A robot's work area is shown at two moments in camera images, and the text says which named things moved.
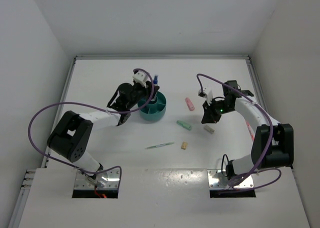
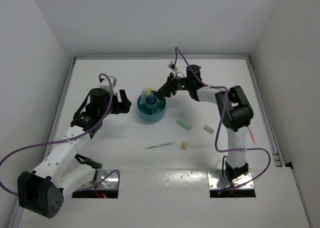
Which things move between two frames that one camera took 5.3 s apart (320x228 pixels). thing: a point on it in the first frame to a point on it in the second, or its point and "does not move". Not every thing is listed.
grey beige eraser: [208, 129] does not move
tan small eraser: [184, 145] does not move
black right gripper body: [216, 109] to [178, 84]
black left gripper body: [139, 92] to [102, 110]
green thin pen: [160, 145] does not move
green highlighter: [186, 125] does not move
